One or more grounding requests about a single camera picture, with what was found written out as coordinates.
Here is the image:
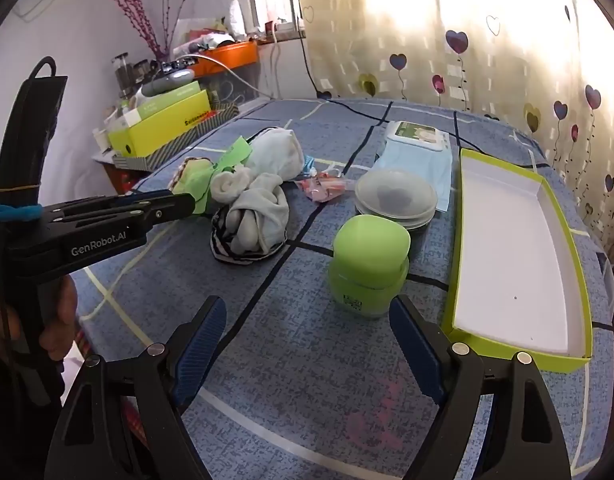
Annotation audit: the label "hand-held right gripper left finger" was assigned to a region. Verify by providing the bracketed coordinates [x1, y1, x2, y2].
[44, 295, 228, 480]

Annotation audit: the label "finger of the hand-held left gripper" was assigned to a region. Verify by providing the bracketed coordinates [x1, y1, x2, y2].
[51, 190, 196, 222]
[57, 210, 162, 241]

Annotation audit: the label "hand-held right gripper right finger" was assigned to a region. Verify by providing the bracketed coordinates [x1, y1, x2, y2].
[389, 294, 572, 480]

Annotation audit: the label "green sock with striped trim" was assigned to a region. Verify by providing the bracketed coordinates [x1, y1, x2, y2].
[171, 156, 215, 214]

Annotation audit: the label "black white striped sock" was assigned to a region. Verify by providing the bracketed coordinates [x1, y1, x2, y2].
[210, 207, 288, 265]

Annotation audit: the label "green paper sock label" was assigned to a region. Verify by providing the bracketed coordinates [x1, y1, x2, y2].
[213, 136, 254, 177]

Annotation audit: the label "white knotted sock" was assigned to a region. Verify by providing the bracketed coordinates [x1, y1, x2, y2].
[227, 172, 290, 234]

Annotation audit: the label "white sock ball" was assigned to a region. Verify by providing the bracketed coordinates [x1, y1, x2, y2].
[246, 128, 306, 182]

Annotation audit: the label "lime green box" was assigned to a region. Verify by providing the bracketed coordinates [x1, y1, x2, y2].
[440, 147, 594, 375]

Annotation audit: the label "person's left hand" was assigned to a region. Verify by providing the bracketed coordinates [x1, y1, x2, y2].
[39, 276, 80, 362]

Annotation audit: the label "lime yellow cardboard box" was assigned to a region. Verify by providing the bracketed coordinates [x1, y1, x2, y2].
[108, 91, 211, 159]

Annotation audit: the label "blue plaid bedsheet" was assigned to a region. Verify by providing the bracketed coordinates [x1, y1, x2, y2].
[69, 97, 614, 480]

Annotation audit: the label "pale green flat box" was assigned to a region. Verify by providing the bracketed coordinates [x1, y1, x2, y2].
[112, 81, 204, 129]

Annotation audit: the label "lime green jar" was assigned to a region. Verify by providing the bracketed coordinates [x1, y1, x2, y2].
[328, 213, 412, 320]

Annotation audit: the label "grey handheld device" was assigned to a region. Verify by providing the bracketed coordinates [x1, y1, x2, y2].
[140, 68, 196, 97]

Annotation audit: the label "tall glass jar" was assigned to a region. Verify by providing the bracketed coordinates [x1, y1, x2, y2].
[111, 53, 133, 99]

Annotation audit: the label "small candy packet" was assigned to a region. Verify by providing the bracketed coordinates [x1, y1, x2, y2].
[294, 166, 356, 205]

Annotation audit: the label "clear plastic bowl stack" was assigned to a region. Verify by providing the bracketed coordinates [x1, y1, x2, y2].
[354, 168, 438, 231]

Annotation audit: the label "orange tray with clutter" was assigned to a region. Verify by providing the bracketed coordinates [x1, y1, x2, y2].
[187, 40, 260, 80]

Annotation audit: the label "blue wet wipes pack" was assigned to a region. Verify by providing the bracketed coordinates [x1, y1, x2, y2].
[374, 147, 454, 214]

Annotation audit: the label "pink decorative branches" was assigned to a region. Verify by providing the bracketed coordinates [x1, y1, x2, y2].
[109, 0, 198, 59]

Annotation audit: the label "white plastic bag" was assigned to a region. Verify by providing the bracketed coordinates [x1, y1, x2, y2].
[229, 0, 253, 42]

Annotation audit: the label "heart print curtain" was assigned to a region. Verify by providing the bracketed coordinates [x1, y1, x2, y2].
[292, 0, 614, 267]

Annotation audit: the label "white cable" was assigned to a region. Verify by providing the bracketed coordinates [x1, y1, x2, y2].
[187, 52, 268, 97]
[268, 24, 284, 102]

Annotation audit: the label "black cable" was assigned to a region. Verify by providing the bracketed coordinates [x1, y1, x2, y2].
[299, 35, 544, 173]

